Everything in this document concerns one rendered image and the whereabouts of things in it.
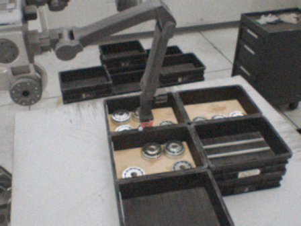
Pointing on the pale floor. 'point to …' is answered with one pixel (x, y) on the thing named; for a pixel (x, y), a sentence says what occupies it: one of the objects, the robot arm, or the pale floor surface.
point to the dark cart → (270, 57)
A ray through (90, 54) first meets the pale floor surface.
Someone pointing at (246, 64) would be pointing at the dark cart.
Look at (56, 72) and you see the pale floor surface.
